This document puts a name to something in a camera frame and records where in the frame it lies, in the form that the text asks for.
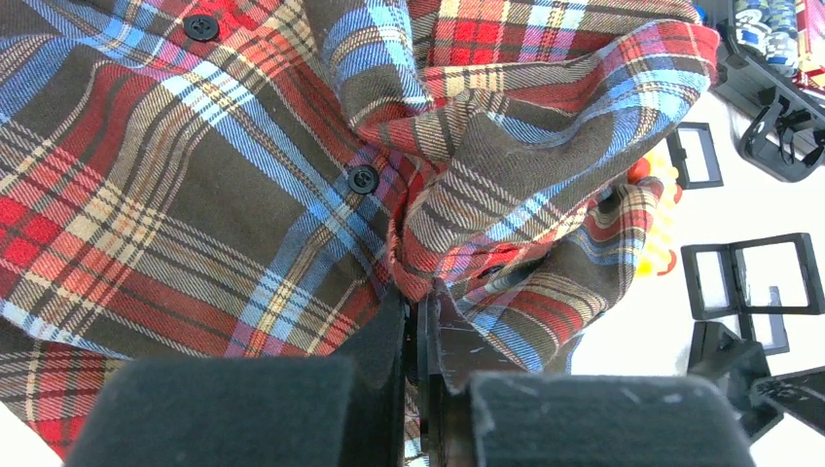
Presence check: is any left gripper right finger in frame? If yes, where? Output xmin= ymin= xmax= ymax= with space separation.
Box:
xmin=417 ymin=284 xmax=753 ymax=466

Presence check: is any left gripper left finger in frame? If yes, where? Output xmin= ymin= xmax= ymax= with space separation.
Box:
xmin=67 ymin=288 xmax=407 ymax=466

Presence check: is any plaid flannel shirt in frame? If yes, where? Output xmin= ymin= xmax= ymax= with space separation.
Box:
xmin=1 ymin=1 xmax=719 ymax=456

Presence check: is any yellow lego car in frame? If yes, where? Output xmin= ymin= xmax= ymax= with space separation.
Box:
xmin=627 ymin=149 xmax=682 ymax=277

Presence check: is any black poker chip case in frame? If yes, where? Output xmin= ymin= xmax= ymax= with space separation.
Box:
xmin=696 ymin=1 xmax=824 ymax=183

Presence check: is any black square frame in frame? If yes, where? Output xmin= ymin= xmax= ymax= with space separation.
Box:
xmin=681 ymin=233 xmax=824 ymax=320
xmin=687 ymin=321 xmax=824 ymax=443
xmin=665 ymin=122 xmax=724 ymax=190

